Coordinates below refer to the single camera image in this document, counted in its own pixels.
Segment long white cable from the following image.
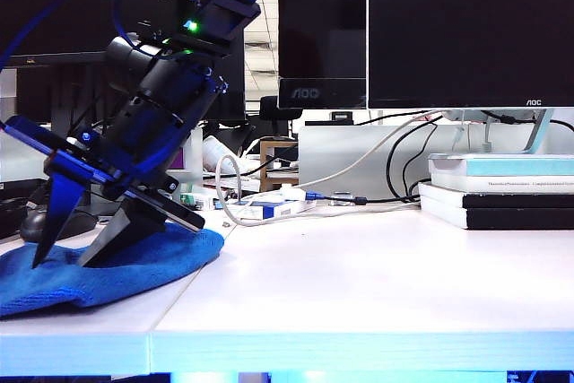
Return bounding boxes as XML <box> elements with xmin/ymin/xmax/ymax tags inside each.
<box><xmin>294</xmin><ymin>109</ymin><xmax>449</xmax><ymax>191</ymax></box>

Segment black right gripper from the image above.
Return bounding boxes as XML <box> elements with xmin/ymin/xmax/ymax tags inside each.
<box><xmin>4</xmin><ymin>94</ymin><xmax>206</xmax><ymax>270</ymax></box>

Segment black monitor power cable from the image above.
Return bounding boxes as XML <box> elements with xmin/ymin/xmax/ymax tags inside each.
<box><xmin>478</xmin><ymin>109</ymin><xmax>574</xmax><ymax>137</ymax></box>

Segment looped white cable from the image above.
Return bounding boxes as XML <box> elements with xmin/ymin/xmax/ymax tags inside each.
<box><xmin>214</xmin><ymin>153</ymin><xmax>423</xmax><ymax>228</ymax></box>

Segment green and white box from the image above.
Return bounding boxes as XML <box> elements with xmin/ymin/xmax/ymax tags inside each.
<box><xmin>178</xmin><ymin>193</ymin><xmax>215</xmax><ymax>213</ymax></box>

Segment white neuroscience book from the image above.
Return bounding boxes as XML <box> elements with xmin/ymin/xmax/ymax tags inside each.
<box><xmin>430</xmin><ymin>172</ymin><xmax>574</xmax><ymax>195</ymax></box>

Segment white and blue box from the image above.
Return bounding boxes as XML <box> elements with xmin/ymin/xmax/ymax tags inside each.
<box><xmin>225</xmin><ymin>200</ymin><xmax>317</xmax><ymax>222</ymax></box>

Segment black book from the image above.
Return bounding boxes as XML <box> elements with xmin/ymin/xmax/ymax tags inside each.
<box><xmin>420</xmin><ymin>196</ymin><xmax>574</xmax><ymax>231</ymax></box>
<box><xmin>417</xmin><ymin>181</ymin><xmax>574</xmax><ymax>212</ymax></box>

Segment AOC monitor rear side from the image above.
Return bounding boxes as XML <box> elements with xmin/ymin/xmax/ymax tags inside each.
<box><xmin>276</xmin><ymin>0</ymin><xmax>368</xmax><ymax>110</ymax></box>

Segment large black AOC monitor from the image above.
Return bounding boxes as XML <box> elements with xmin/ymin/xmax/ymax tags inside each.
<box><xmin>367</xmin><ymin>0</ymin><xmax>574</xmax><ymax>110</ymax></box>

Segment black VGA cable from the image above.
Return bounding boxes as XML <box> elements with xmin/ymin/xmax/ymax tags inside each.
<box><xmin>322</xmin><ymin>116</ymin><xmax>444</xmax><ymax>205</ymax></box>

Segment grey desk partition panel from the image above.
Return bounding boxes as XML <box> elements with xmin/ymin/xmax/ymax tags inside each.
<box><xmin>0</xmin><ymin>131</ymin><xmax>50</xmax><ymax>183</ymax></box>
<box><xmin>298</xmin><ymin>125</ymin><xmax>574</xmax><ymax>201</ymax></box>

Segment name sign with purple label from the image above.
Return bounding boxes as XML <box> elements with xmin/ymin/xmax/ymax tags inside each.
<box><xmin>168</xmin><ymin>126</ymin><xmax>203</xmax><ymax>189</ymax></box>

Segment white plastic bottle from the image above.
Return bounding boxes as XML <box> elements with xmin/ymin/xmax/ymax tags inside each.
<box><xmin>202</xmin><ymin>135</ymin><xmax>251</xmax><ymax>174</ymax></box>

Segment black office chair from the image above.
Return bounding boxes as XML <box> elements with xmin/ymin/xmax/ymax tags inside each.
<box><xmin>259</xmin><ymin>95</ymin><xmax>304</xmax><ymax>140</ymax></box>

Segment silver monitor stand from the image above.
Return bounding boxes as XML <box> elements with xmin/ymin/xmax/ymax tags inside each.
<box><xmin>441</xmin><ymin>107</ymin><xmax>557</xmax><ymax>155</ymax></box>

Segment black keyboard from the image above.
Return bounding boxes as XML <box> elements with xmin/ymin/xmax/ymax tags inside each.
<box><xmin>0</xmin><ymin>196</ymin><xmax>28</xmax><ymax>240</ymax></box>

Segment wooden shelf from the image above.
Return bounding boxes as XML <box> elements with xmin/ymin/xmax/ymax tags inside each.
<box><xmin>259</xmin><ymin>140</ymin><xmax>300</xmax><ymax>193</ymax></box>

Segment black looped cable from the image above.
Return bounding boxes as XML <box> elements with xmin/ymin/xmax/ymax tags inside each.
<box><xmin>401</xmin><ymin>121</ymin><xmax>439</xmax><ymax>201</ymax></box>

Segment white adapter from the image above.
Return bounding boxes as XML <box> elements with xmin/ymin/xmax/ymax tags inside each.
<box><xmin>279</xmin><ymin>183</ymin><xmax>309</xmax><ymax>202</ymax></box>

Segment black monitor with buttons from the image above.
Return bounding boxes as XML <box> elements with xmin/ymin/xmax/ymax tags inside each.
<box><xmin>0</xmin><ymin>0</ymin><xmax>189</xmax><ymax>69</ymax></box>

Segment blue microfiber rag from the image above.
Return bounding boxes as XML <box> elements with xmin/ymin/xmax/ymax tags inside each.
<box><xmin>0</xmin><ymin>221</ymin><xmax>225</xmax><ymax>319</ymax></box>

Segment black computer mouse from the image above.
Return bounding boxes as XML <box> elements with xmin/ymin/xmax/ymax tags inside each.
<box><xmin>18</xmin><ymin>206</ymin><xmax>99</xmax><ymax>244</ymax></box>

